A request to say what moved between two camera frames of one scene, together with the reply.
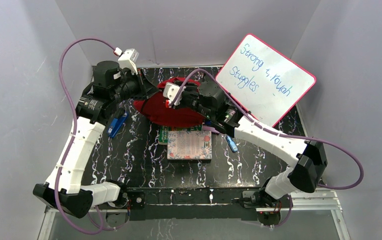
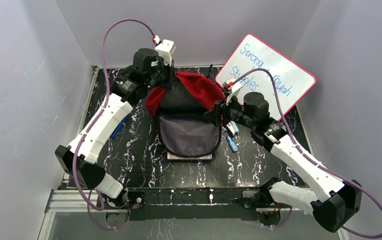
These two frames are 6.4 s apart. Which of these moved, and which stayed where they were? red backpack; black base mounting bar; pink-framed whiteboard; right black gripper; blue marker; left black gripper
Moved: left black gripper; right black gripper; red backpack
Stayed: black base mounting bar; blue marker; pink-framed whiteboard
